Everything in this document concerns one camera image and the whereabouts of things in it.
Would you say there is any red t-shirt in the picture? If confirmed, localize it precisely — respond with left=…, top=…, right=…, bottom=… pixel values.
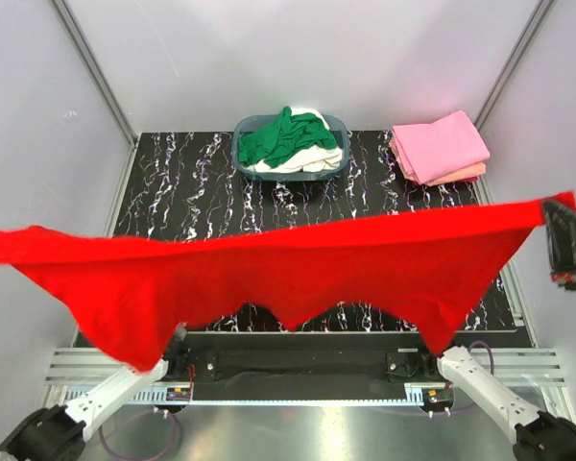
left=0, top=190, right=576, bottom=374

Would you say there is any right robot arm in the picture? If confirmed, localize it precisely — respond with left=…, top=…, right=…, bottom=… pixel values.
left=416, top=199, right=576, bottom=460

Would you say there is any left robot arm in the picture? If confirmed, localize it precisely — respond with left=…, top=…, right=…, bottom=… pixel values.
left=0, top=347, right=188, bottom=461

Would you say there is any folded salmon t-shirt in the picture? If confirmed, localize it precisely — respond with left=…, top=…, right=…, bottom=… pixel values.
left=389, top=139, right=486, bottom=186

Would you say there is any folded pink t-shirt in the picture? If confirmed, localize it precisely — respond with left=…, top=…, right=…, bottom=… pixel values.
left=391, top=110, right=490, bottom=182

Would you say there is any teal plastic basket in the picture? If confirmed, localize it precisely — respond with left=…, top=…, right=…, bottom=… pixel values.
left=231, top=113, right=350, bottom=182

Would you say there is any white t-shirt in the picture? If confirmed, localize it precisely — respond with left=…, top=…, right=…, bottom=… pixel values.
left=239, top=104, right=344, bottom=175

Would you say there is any green t-shirt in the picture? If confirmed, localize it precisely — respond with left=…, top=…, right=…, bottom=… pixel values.
left=237, top=106, right=339, bottom=169

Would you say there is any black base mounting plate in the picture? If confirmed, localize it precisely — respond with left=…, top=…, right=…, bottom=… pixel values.
left=161, top=331, right=449, bottom=384

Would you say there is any aluminium frame rail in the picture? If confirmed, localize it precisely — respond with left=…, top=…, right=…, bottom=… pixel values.
left=44, top=348, right=564, bottom=386

